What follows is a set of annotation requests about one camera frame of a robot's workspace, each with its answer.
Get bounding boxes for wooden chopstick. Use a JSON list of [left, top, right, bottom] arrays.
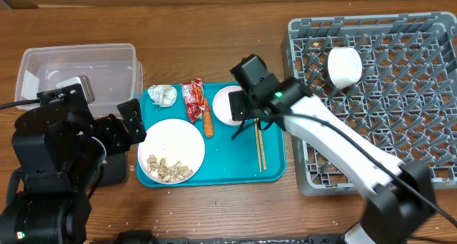
[[256, 120, 267, 171], [253, 118, 262, 172]]

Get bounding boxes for pink white bowl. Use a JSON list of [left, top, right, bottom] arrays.
[[212, 86, 241, 126]]

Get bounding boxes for white saucer bowl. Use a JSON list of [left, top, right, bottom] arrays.
[[327, 47, 363, 88]]

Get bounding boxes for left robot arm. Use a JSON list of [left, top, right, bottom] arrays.
[[1, 83, 146, 243]]

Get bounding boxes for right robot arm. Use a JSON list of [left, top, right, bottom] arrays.
[[229, 54, 438, 243]]

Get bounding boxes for grey dishwasher rack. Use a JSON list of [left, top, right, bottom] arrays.
[[281, 12, 456, 189]]

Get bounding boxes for teal serving tray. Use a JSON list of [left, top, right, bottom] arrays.
[[136, 93, 286, 188]]

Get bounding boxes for orange carrot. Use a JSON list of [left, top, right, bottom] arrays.
[[203, 97, 214, 138]]

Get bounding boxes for clear plastic bin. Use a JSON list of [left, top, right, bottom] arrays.
[[14, 44, 143, 117]]

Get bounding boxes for crumpled white napkin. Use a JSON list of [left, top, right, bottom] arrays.
[[147, 85, 178, 108]]

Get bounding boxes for black tray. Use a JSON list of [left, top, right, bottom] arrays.
[[98, 153, 129, 187]]

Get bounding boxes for white plate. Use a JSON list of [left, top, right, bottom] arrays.
[[138, 118, 206, 185]]

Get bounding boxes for red snack wrapper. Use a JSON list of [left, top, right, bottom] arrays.
[[181, 78, 211, 123]]

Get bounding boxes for peanut food scraps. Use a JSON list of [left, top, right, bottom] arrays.
[[146, 155, 194, 183]]

